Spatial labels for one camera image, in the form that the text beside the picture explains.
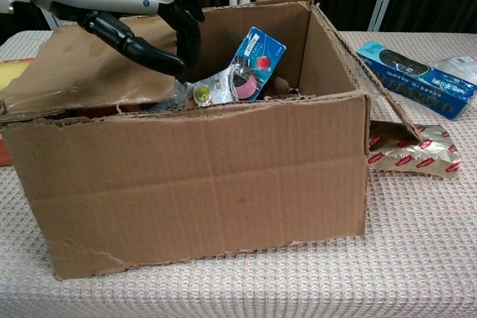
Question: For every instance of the cardboard box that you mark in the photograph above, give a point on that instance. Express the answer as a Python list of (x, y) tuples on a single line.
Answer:
[(205, 176)]

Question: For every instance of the orange snack box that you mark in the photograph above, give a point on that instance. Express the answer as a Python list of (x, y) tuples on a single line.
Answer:
[(3, 154)]

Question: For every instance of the yellow sponge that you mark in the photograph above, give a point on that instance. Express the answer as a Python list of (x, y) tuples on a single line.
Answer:
[(11, 74)]

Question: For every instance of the white snack packet green circle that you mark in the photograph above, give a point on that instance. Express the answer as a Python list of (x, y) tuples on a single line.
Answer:
[(212, 91)]

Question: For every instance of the blue strawberry cookie box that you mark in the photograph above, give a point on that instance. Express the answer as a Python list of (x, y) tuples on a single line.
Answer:
[(261, 53)]

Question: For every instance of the brown round snack piece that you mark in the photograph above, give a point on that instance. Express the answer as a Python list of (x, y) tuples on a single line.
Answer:
[(285, 85)]

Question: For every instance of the blue chocolate cookie box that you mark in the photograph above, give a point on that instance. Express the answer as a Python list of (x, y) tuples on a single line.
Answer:
[(417, 79)]

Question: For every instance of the gold foil packet red labels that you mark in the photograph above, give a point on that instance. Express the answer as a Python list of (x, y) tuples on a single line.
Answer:
[(413, 154)]

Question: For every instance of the white plastic packet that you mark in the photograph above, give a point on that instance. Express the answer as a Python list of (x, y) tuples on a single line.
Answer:
[(460, 68)]

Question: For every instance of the pink white woven tablecloth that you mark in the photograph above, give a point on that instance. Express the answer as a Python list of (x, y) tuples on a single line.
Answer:
[(410, 240)]

